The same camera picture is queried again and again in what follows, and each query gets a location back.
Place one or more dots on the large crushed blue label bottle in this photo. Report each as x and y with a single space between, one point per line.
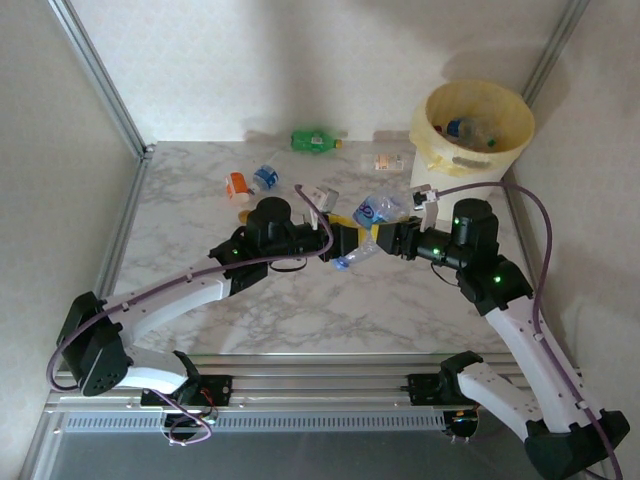
375 210

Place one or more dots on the orange bottle cap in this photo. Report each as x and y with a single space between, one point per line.
243 216

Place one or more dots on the white plastic bin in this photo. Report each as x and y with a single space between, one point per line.
430 185

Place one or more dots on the clear bottle orange white label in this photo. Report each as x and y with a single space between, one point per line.
385 162

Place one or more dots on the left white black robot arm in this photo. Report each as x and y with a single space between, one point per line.
165 305

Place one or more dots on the yellow bin liner bag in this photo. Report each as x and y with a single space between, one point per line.
520 115

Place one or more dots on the aluminium mounting rail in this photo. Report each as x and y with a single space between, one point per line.
320 380

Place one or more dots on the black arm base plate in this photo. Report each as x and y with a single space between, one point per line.
220 390
422 387

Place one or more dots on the aluminium frame post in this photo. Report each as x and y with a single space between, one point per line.
100 75
554 50

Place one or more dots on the aluminium frame lower rail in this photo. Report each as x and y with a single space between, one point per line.
41 455

